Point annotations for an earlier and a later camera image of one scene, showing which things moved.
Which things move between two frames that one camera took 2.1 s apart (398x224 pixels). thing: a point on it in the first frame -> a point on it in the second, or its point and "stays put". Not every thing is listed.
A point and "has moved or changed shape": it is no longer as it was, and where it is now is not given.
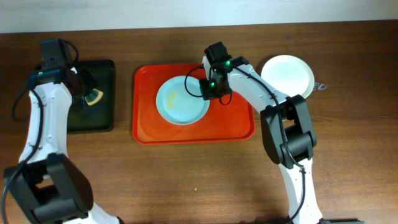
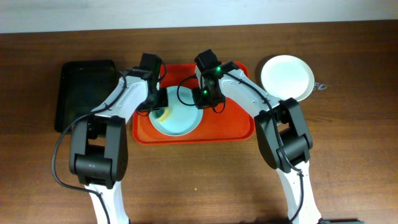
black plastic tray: [100, 117] stays put
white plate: [288, 75] stays put
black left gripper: [82, 86] -> [158, 99]
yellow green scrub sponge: [94, 96] -> [165, 115]
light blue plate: [179, 100] has moved or changed shape
